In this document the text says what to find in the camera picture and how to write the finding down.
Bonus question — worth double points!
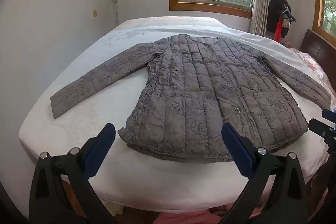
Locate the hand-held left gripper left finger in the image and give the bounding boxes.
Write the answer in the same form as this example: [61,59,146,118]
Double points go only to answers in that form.
[29,123,117,224]

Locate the red hanging item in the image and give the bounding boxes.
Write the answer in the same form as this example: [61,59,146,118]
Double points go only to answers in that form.
[274,17,289,40]

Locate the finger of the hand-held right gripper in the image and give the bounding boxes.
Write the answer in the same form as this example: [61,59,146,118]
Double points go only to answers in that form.
[322,109,336,123]
[308,118,336,154]

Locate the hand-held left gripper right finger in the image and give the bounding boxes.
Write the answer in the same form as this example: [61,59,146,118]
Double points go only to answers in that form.
[221,123,307,224]

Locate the grey quilted rose-print jacket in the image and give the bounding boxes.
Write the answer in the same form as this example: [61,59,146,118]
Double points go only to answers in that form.
[50,33,332,163]

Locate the pink floral blanket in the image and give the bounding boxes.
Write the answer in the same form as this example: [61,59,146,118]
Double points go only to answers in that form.
[287,47,336,109]

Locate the pink cloth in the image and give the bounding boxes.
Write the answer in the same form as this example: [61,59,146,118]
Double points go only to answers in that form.
[154,202,238,224]

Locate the bed with white sheet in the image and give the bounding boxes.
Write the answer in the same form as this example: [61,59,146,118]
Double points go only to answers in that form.
[18,16,336,214]

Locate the dark wooden headboard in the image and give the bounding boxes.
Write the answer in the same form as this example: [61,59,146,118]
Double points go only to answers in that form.
[299,29,336,69]

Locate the black hanging garment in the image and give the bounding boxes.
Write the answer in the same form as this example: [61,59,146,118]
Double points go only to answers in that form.
[266,0,290,33]

